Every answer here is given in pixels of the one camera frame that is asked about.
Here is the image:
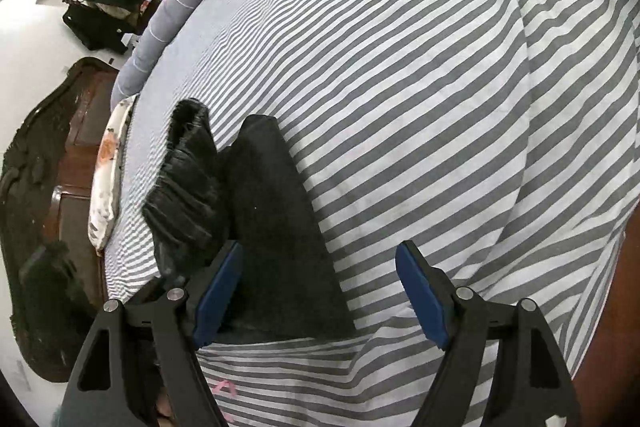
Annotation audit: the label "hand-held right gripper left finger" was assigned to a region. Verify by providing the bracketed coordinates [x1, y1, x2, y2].
[60, 239, 246, 427]

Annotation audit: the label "dark grey pants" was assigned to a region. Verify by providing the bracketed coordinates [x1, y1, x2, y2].
[141, 98, 358, 347]

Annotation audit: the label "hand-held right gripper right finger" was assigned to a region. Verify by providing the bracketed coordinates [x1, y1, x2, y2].
[395, 239, 583, 427]

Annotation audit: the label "dark wooden headboard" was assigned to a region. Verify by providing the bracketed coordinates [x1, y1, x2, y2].
[0, 57, 126, 384]

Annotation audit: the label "black bag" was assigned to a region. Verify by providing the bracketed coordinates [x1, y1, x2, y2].
[62, 2, 143, 55]

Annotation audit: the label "grey white striped bed sheet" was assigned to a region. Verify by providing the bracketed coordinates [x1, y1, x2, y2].
[102, 0, 640, 427]

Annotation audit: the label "floral pillow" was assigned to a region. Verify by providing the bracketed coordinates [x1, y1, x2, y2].
[87, 94, 139, 254]

